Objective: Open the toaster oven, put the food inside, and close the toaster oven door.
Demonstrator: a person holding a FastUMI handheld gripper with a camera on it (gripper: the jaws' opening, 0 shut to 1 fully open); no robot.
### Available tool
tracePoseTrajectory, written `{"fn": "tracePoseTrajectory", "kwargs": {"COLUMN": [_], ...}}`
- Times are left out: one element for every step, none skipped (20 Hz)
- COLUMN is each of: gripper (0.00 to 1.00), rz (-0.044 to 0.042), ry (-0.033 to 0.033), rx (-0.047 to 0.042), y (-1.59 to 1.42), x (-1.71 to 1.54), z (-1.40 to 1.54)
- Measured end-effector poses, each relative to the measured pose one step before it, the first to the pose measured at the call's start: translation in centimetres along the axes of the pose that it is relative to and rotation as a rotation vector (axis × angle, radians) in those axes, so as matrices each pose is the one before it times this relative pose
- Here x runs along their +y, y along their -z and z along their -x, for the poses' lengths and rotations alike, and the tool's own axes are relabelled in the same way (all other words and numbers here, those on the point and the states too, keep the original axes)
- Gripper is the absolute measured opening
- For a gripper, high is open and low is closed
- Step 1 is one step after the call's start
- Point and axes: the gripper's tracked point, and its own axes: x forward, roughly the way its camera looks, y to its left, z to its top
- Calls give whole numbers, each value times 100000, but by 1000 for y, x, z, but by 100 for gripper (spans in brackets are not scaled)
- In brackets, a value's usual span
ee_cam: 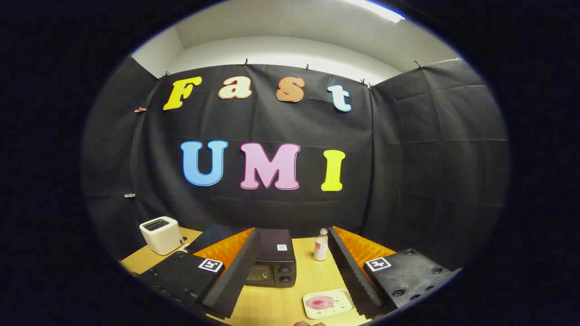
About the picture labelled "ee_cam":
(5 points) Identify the cream square plate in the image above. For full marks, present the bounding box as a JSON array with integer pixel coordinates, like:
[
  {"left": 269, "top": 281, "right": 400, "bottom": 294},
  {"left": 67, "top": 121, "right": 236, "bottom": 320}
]
[{"left": 302, "top": 288, "right": 355, "bottom": 320}]

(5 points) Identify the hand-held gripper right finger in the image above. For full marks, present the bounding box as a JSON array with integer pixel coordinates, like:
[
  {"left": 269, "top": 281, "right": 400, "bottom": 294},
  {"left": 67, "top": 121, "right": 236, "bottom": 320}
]
[{"left": 327, "top": 226, "right": 463, "bottom": 320}]

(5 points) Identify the clear plastic bottle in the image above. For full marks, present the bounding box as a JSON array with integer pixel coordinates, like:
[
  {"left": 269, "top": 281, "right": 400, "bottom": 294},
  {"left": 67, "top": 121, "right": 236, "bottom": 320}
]
[{"left": 314, "top": 228, "right": 329, "bottom": 261}]

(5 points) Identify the white toaster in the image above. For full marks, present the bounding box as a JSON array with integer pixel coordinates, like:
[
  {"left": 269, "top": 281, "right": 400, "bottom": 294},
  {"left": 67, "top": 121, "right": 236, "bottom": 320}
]
[{"left": 139, "top": 216, "right": 184, "bottom": 256}]

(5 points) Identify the pink round food slice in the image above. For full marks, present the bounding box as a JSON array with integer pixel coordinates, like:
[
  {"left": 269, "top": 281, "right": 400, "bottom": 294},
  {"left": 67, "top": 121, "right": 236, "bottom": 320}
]
[{"left": 306, "top": 295, "right": 335, "bottom": 310}]

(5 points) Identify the row of black cloth clips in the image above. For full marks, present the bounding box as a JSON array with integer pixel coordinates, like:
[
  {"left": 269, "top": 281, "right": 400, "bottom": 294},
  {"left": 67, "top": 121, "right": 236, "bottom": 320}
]
[{"left": 159, "top": 58, "right": 424, "bottom": 89}]

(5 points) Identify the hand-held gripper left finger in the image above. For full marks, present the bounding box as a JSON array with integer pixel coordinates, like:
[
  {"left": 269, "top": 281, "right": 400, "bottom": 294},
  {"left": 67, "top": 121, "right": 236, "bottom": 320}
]
[{"left": 136, "top": 227, "right": 262, "bottom": 320}]

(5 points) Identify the black toaster oven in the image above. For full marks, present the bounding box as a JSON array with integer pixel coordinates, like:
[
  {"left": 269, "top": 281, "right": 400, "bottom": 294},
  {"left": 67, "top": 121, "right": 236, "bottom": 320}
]
[{"left": 245, "top": 229, "right": 297, "bottom": 288}]

